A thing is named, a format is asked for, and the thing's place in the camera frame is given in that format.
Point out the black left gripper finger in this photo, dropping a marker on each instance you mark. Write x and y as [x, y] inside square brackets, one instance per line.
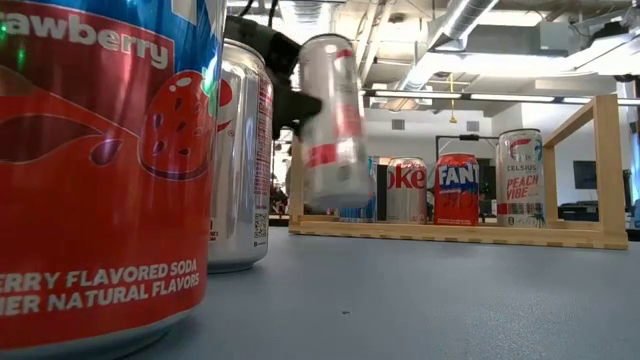
[292, 112]

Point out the white pink Celsius can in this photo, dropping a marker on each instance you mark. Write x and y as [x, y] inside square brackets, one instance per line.
[335, 150]

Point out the blue silver Red Bull can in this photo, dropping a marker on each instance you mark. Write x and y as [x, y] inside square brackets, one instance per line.
[373, 200]

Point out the red Fanta strawberry can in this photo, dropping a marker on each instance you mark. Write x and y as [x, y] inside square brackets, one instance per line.
[456, 195]
[100, 200]

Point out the Celsius Peach Vibe can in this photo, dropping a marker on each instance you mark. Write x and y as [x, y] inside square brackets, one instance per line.
[520, 185]

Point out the wooden slatted shelf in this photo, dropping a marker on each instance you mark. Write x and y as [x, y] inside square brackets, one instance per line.
[607, 175]

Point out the silver can red logo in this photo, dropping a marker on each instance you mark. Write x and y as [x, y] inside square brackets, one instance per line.
[240, 175]

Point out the long ceiling light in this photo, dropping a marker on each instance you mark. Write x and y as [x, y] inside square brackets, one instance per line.
[511, 98]
[417, 94]

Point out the blue-grey table mat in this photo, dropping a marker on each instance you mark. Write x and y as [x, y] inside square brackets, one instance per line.
[450, 300]

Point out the dark desk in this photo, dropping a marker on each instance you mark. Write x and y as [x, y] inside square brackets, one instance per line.
[577, 211]

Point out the black metal stand frame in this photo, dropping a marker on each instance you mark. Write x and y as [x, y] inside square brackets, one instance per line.
[467, 137]

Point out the silver ceiling duct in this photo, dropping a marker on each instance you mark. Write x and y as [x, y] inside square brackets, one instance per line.
[465, 20]

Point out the black wall monitor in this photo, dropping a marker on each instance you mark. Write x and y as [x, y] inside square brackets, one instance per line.
[584, 175]

